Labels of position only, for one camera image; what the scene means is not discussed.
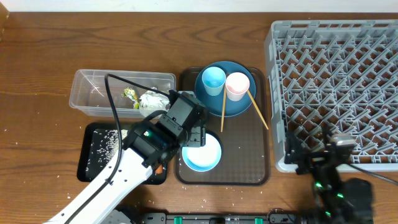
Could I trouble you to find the white napkin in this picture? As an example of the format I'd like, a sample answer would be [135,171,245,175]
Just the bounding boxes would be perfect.
[139,91,170,117]

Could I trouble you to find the light blue bowl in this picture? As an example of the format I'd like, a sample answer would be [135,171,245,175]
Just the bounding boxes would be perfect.
[182,133,222,172]

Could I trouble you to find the wooden chopstick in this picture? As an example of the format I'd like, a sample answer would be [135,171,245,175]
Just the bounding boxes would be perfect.
[247,90,269,130]
[220,86,226,133]

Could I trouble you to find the white rice pile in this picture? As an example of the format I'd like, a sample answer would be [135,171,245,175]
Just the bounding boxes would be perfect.
[86,129,119,179]

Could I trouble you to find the orange carrot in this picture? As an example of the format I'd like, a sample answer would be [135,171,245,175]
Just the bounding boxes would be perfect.
[155,165,163,175]

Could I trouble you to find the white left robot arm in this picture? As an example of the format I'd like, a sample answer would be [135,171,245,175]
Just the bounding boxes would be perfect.
[48,91,208,223]

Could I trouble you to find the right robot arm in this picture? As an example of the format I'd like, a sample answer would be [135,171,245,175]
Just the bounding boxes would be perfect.
[285,129,373,223]

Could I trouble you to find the grey dishwasher rack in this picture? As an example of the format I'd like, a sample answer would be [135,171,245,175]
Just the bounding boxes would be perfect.
[264,20,397,172]

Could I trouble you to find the dark blue plate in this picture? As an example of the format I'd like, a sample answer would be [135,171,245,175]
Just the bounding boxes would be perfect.
[194,61,256,117]

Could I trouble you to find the light blue cup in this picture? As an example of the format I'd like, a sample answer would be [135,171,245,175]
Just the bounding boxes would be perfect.
[202,67,226,96]

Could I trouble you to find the pink cup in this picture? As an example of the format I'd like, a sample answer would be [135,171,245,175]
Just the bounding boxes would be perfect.
[225,72,250,101]

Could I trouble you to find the brown plastic tray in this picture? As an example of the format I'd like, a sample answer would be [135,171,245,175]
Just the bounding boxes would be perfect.
[175,67,270,185]

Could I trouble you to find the green food wrapper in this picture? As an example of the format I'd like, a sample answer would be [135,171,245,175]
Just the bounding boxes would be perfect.
[122,87,140,109]

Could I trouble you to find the black plastic tray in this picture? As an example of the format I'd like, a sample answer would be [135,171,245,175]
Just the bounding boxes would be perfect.
[76,122,169,185]

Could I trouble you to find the clear plastic bin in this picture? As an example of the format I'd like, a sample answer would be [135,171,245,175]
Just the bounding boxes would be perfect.
[69,69,176,119]

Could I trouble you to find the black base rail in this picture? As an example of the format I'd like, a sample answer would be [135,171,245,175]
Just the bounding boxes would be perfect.
[137,212,310,224]

